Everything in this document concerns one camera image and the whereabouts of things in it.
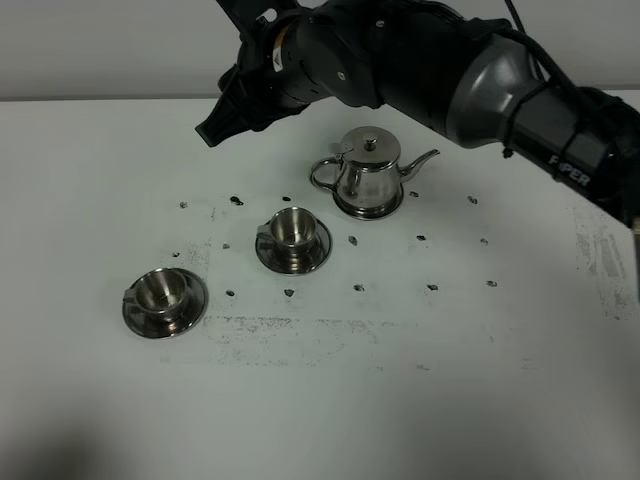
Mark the middle steel teacup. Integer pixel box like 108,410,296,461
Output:
256,207,318,251

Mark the steel teacup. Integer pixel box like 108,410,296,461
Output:
256,207,318,251
123,268,190,316

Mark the middle steel saucer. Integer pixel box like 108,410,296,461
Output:
255,220,333,276

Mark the front steel teacup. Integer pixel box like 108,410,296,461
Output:
123,268,190,316

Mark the teapot steel saucer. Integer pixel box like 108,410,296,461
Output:
332,184,404,220

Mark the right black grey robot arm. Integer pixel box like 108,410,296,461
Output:
197,1,639,227

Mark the stainless steel teapot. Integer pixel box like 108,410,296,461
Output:
309,126,440,194

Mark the front steel saucer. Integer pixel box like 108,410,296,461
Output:
121,268,209,339

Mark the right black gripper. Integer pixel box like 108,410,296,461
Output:
195,1,306,148

